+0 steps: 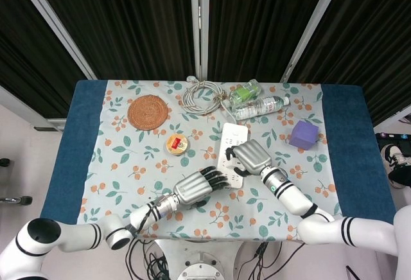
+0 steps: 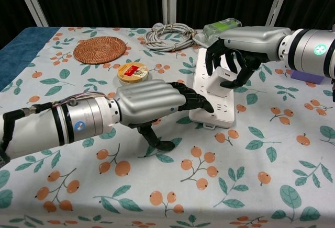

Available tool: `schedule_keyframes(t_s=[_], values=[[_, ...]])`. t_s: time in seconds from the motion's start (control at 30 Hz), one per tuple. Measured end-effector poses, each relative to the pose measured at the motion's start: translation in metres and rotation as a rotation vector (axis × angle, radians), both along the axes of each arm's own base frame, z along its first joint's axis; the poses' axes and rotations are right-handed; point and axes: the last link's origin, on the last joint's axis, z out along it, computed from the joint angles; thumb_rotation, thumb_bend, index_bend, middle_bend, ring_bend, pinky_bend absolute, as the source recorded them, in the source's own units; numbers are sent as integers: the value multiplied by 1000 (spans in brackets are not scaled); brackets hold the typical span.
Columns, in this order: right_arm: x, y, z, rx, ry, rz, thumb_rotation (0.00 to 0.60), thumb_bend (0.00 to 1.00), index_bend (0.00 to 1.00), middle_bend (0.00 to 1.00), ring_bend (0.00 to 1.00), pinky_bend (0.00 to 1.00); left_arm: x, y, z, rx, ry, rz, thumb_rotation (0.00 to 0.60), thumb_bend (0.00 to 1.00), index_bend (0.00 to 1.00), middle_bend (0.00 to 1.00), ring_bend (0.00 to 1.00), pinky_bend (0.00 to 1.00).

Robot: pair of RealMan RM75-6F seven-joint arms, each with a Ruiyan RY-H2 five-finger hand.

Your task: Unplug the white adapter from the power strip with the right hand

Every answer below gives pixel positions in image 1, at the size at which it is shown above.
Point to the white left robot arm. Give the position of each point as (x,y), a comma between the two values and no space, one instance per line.
(64,235)

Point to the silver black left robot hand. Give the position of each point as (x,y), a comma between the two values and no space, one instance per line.
(192,187)

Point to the floral fruit print tablecloth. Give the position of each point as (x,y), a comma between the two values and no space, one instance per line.
(144,171)

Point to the white power strip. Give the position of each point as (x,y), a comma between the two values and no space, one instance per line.
(236,132)

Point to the purple foam cube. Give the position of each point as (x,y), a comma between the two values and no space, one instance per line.
(303,135)

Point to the white slanted frame post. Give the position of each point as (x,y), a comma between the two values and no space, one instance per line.
(313,26)
(54,20)

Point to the clear bottle with red print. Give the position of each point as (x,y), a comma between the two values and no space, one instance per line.
(257,106)

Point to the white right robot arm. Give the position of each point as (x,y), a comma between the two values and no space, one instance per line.
(369,233)

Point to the round tin with red label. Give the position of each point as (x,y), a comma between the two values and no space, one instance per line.
(177,144)

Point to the black shoe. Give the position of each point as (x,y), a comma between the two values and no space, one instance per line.
(401,175)

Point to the white plug adapter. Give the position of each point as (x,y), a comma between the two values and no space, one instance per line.
(233,162)

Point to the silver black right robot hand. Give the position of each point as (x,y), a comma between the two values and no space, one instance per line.
(255,156)

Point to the plastic bottle with green label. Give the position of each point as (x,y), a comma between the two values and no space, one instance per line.
(244,93)

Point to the black white sneaker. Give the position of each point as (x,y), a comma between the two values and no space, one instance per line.
(396,156)

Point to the white robot torso base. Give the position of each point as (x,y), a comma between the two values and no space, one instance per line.
(173,251)

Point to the round woven brown coaster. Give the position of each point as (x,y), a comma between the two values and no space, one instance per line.
(147,113)

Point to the blue table cover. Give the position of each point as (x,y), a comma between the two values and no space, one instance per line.
(74,151)

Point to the white upright frame post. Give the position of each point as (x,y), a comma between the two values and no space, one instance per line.
(199,26)

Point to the black pleated curtain panel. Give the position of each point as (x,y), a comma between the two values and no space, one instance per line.
(25,52)
(369,42)
(263,20)
(128,20)

